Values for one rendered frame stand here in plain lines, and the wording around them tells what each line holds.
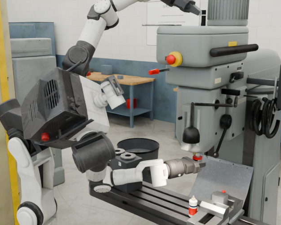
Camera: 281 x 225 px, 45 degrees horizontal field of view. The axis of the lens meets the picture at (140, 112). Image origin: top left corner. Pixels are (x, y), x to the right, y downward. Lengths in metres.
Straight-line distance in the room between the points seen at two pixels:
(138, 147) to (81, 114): 2.71
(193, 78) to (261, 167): 0.78
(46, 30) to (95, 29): 7.21
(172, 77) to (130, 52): 5.81
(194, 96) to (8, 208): 2.10
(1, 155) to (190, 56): 2.00
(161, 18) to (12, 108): 5.42
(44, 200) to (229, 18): 1.23
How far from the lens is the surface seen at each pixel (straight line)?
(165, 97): 6.86
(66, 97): 1.29
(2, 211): 3.14
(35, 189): 1.68
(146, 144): 3.95
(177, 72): 1.51
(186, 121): 1.52
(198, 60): 1.35
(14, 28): 9.28
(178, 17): 6.59
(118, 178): 1.58
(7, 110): 1.64
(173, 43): 1.40
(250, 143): 1.97
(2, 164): 2.99
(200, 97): 1.51
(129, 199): 1.92
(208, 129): 1.55
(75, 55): 1.47
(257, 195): 2.10
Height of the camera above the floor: 1.88
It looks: 14 degrees down
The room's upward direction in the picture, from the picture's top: straight up
